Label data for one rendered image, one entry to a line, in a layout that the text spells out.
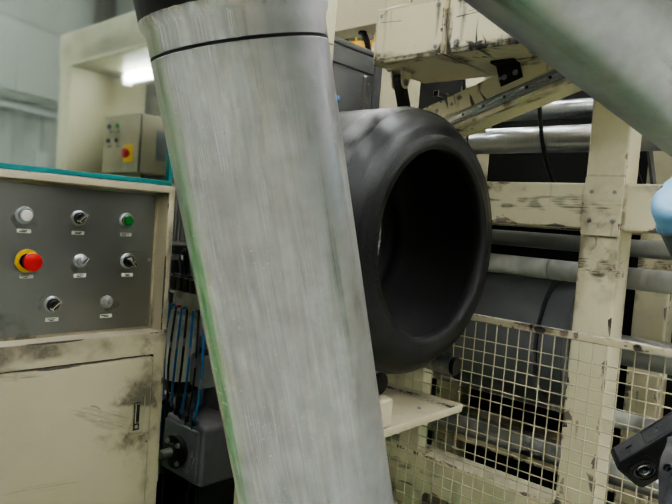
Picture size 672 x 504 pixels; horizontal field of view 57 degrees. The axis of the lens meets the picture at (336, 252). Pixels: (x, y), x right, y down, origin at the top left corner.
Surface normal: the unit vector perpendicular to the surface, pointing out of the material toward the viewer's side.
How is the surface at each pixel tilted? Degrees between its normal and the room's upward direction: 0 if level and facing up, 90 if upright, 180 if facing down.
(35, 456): 90
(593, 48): 153
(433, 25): 90
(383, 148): 59
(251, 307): 101
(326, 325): 91
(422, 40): 90
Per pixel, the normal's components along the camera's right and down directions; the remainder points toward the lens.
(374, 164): 0.12, -0.37
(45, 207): 0.73, 0.09
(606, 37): -0.01, 0.84
